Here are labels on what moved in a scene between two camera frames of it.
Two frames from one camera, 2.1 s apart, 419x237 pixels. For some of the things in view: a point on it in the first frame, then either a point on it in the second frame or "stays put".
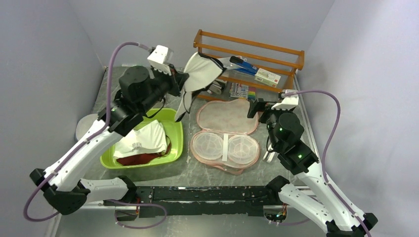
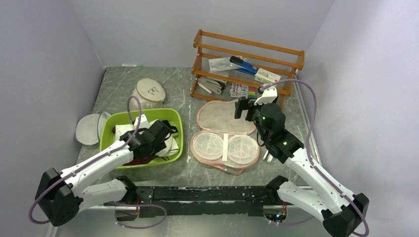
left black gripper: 176,80 -> 159,145
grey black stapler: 217,86 stays put
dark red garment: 140,159 stays put
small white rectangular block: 269,156 stays put
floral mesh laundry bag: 225,139 stays put
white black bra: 202,71 -> 171,141
